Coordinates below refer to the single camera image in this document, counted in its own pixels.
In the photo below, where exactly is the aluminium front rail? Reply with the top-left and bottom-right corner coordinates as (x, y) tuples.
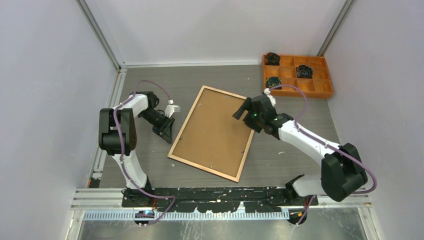
(71, 186), (372, 222)

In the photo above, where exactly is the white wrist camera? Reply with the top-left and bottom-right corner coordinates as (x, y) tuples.
(263, 88), (276, 107)
(164, 99), (181, 118)

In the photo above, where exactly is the black tape roll middle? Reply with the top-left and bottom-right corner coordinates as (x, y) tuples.
(296, 64), (314, 79)

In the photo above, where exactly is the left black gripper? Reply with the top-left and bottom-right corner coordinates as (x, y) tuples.
(139, 109), (176, 144)

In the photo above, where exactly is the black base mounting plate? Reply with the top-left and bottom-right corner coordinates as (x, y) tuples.
(121, 186), (318, 213)

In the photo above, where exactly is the orange compartment tray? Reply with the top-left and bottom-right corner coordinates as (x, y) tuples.
(261, 54), (334, 100)

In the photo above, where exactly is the black tape roll back left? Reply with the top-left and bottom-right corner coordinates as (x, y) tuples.
(264, 52), (281, 66)

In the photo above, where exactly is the wooden picture frame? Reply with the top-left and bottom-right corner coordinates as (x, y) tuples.
(166, 85), (256, 184)

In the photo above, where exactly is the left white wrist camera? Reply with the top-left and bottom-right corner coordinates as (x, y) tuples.
(164, 99), (181, 118)

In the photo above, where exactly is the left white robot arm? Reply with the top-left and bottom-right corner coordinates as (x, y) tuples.
(98, 91), (181, 207)

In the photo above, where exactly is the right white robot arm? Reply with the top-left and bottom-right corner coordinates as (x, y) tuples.
(233, 94), (368, 205)

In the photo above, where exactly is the brown backing board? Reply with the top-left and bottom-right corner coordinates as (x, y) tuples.
(170, 88), (253, 179)

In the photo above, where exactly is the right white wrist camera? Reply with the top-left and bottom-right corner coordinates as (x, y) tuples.
(263, 88), (276, 107)

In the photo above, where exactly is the black green tape roll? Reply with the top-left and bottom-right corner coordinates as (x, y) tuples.
(265, 76), (282, 90)

